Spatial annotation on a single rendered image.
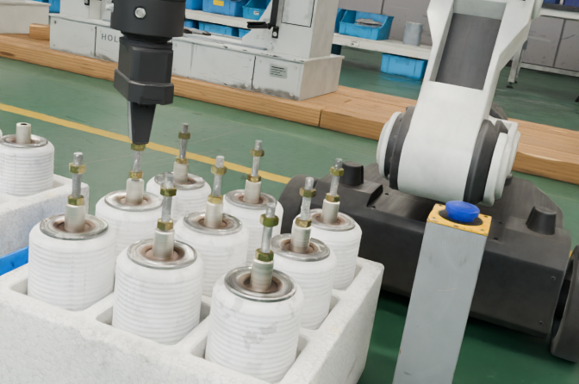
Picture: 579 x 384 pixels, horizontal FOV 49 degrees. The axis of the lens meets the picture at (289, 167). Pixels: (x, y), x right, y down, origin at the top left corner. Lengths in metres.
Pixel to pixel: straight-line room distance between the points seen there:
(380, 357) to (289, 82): 1.94
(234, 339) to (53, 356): 0.21
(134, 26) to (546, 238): 0.75
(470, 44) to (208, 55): 2.07
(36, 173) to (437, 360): 0.67
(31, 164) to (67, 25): 2.47
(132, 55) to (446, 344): 0.51
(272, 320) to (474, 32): 0.65
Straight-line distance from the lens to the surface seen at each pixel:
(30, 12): 4.24
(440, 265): 0.77
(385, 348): 1.10
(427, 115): 1.00
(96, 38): 3.41
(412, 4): 9.18
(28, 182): 1.09
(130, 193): 0.85
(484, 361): 1.15
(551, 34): 8.97
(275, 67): 2.87
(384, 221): 1.14
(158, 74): 0.78
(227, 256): 0.78
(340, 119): 2.71
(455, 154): 0.97
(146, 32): 0.77
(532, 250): 1.13
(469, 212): 0.77
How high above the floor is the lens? 0.55
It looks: 15 degrees down
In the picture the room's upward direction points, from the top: 8 degrees clockwise
